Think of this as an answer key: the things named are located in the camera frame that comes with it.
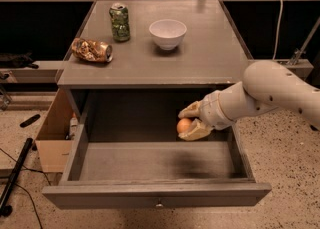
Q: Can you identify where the orange fruit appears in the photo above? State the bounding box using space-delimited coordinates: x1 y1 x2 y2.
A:
176 118 192 133

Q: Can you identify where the white ceramic bowl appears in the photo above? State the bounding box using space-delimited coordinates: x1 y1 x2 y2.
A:
149 19 187 51

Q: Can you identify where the open grey top drawer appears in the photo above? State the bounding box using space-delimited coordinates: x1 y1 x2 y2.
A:
41 89 272 211

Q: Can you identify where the black pole on floor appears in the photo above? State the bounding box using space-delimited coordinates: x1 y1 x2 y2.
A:
0 138 33 217

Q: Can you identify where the brown crushed can lying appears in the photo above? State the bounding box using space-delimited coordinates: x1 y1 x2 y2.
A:
71 38 113 63

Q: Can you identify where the black floor cable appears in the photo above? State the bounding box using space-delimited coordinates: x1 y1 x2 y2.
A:
0 147 51 229

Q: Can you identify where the green crushed soda can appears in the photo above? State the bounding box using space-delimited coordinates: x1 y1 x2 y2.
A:
109 3 131 42

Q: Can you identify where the grey wooden cabinet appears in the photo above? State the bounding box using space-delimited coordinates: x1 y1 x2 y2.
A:
54 0 262 124

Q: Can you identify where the small black bar on floor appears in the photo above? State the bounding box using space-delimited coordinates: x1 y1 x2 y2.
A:
20 114 41 128

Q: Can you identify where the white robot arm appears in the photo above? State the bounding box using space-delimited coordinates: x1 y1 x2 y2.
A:
178 60 320 141

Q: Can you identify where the black bag on ledge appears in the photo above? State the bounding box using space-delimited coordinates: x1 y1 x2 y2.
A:
0 52 39 69

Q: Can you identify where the cardboard box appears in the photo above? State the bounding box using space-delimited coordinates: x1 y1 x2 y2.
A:
35 90 73 173

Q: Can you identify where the white cable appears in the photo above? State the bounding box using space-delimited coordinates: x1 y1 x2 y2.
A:
263 0 284 61

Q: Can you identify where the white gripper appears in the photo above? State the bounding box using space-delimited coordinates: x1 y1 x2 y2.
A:
178 91 234 141

